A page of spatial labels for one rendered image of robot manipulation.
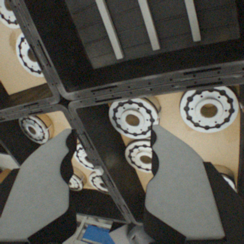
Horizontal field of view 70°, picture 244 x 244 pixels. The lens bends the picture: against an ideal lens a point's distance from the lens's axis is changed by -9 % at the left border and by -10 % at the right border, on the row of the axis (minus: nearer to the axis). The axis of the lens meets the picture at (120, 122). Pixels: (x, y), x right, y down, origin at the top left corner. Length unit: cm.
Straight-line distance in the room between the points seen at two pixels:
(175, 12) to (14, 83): 43
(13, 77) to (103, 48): 27
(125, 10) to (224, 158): 36
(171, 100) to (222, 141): 14
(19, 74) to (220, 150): 51
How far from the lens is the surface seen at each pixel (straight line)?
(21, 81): 54
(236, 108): 35
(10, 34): 50
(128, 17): 35
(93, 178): 59
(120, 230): 73
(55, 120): 53
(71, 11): 39
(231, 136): 43
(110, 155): 42
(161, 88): 26
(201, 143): 44
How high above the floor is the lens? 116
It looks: 49 degrees down
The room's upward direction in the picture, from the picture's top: 152 degrees counter-clockwise
